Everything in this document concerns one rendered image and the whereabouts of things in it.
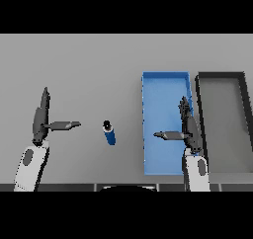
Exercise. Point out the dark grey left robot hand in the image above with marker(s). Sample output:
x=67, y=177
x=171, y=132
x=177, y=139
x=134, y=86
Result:
x=40, y=119

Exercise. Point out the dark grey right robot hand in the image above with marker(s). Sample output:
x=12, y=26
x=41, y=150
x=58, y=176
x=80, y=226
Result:
x=190, y=131

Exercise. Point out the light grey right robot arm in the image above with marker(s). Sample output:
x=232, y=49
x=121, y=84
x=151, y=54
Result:
x=196, y=170

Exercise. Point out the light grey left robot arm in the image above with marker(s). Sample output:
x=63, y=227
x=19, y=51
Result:
x=29, y=167

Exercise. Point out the blue bin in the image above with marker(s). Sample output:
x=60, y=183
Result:
x=164, y=124

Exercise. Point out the dark grey bin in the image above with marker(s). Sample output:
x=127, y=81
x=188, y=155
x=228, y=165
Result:
x=224, y=124

